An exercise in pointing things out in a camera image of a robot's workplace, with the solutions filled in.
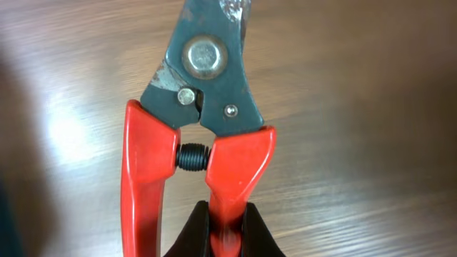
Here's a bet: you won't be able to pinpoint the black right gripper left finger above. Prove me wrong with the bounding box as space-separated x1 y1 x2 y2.
164 201 210 257

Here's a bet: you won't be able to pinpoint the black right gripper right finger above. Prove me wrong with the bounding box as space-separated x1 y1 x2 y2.
241 203 286 257

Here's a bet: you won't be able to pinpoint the red handled cutters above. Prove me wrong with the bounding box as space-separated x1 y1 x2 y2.
121 0 276 257

